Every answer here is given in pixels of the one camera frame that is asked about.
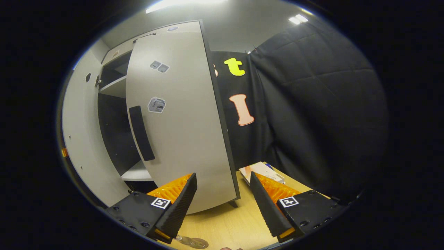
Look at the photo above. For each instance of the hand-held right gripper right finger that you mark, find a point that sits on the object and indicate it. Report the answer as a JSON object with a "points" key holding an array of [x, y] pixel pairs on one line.
{"points": [[267, 208]]}

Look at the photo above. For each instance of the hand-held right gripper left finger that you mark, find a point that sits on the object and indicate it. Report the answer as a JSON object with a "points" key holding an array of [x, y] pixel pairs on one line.
{"points": [[180, 208]]}

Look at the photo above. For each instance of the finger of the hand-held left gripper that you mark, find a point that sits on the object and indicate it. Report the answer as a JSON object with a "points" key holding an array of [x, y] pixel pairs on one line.
{"points": [[64, 152]]}

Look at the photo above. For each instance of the grey cabinet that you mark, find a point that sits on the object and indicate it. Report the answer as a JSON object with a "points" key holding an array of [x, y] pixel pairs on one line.
{"points": [[114, 132]]}

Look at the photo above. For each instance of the white paperback book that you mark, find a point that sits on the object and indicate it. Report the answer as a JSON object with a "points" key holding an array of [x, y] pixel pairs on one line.
{"points": [[258, 170]]}

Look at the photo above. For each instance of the black backdrop cloth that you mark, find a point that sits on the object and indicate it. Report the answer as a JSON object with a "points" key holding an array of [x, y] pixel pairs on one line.
{"points": [[239, 146]]}

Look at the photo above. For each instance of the black quilted cloth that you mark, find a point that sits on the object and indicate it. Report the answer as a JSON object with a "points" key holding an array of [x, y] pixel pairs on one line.
{"points": [[319, 111]]}

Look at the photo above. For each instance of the ceiling light panel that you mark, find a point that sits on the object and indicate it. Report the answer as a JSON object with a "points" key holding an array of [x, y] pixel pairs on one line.
{"points": [[298, 19], [184, 4]]}

